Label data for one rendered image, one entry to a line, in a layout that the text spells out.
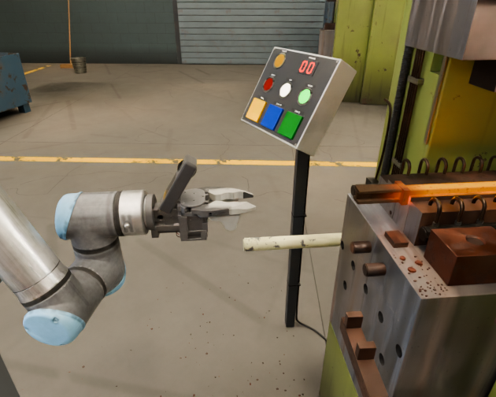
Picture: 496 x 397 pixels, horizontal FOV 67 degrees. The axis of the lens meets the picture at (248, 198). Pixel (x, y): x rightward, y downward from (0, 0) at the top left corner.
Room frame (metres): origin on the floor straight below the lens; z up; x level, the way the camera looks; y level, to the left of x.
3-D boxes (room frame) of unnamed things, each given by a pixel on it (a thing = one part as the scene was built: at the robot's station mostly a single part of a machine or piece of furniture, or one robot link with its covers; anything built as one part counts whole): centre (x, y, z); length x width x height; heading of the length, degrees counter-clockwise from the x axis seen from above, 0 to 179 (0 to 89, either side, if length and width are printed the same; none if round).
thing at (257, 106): (1.29, -0.03, 1.01); 0.07 x 0.05 x 0.07; 30
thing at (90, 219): (0.63, 0.31, 0.98); 0.12 x 0.09 x 0.10; 95
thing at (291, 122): (1.12, -0.13, 1.01); 0.07 x 0.05 x 0.07; 30
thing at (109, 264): (0.62, 0.31, 0.86); 0.12 x 0.09 x 0.12; 172
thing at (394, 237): (0.63, -0.30, 0.92); 0.04 x 0.03 x 0.01; 6
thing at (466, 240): (0.55, -0.40, 0.95); 0.12 x 0.09 x 0.07; 95
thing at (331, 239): (1.05, -0.20, 0.62); 0.44 x 0.05 x 0.05; 95
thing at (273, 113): (1.20, -0.08, 1.01); 0.07 x 0.05 x 0.07; 30
